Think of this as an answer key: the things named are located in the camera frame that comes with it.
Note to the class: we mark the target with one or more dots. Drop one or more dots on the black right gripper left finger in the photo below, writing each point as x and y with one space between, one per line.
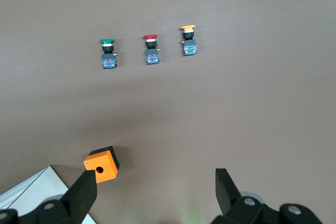
78 197

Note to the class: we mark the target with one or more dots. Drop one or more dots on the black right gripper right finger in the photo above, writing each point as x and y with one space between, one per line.
228 195

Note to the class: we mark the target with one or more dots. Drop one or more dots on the green mushroom push button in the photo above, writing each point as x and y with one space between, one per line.
108 56

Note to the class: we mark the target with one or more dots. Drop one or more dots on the white drawer cabinet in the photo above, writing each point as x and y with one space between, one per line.
26 197

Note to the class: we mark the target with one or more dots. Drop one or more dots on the yellow mushroom push button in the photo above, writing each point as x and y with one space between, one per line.
189 45

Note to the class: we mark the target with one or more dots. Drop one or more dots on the red mushroom push button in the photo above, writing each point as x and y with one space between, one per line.
151 53

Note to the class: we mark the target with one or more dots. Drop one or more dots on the orange push-button enclosure box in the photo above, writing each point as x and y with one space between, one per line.
105 162

